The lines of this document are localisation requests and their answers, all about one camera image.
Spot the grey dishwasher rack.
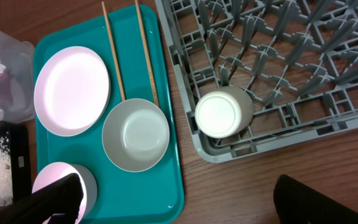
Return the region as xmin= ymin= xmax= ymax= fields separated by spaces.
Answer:
xmin=156 ymin=0 xmax=358 ymax=163

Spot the clear plastic bin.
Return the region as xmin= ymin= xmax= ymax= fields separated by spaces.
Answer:
xmin=0 ymin=31 xmax=35 ymax=123

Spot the wooden chopstick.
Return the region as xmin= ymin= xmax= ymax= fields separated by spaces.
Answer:
xmin=135 ymin=0 xmax=159 ymax=106
xmin=101 ymin=1 xmax=126 ymax=101

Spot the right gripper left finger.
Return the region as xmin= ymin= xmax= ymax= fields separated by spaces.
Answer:
xmin=0 ymin=173 xmax=84 ymax=224

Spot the teal plastic serving tray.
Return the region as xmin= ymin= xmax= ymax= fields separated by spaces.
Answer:
xmin=34 ymin=5 xmax=185 ymax=223

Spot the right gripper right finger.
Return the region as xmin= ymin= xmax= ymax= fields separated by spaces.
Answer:
xmin=273 ymin=174 xmax=358 ymax=224

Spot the grey bowl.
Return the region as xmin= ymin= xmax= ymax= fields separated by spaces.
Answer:
xmin=102 ymin=98 xmax=170 ymax=172

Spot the large pink plate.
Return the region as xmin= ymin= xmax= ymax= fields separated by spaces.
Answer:
xmin=34 ymin=46 xmax=111 ymax=137

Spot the black tray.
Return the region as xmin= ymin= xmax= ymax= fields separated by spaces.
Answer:
xmin=0 ymin=121 xmax=32 ymax=210

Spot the white cup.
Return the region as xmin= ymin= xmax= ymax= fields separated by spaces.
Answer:
xmin=195 ymin=86 xmax=254 ymax=139

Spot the red snack wrapper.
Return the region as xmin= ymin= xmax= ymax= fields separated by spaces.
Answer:
xmin=0 ymin=71 xmax=12 ymax=107

